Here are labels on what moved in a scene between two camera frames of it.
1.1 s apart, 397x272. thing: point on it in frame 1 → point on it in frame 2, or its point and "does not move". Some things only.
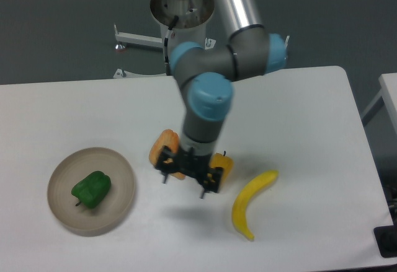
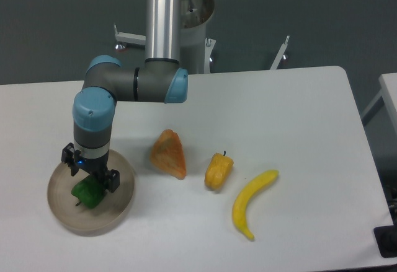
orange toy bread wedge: (170, 139) does not move
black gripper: (196, 167) → (97, 167)
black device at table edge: (386, 238) does not move
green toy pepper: (93, 189) does not move
